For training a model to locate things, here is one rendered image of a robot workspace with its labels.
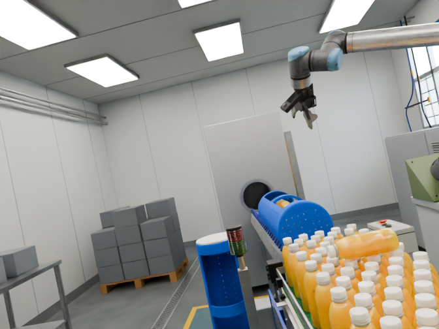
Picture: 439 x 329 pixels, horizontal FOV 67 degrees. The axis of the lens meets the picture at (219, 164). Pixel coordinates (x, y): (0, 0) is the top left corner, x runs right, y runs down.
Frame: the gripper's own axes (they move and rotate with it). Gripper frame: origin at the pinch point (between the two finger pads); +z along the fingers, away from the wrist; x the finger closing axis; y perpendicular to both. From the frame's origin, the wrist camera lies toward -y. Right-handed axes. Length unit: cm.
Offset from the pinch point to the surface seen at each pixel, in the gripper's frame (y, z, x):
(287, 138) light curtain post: 53, 85, 109
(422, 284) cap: -30, -9, -93
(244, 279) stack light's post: -62, 18, -49
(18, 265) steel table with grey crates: -219, 122, 155
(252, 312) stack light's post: -64, 28, -56
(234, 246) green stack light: -60, 7, -43
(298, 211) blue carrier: -16.8, 37.1, -15.6
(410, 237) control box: 5, 28, -62
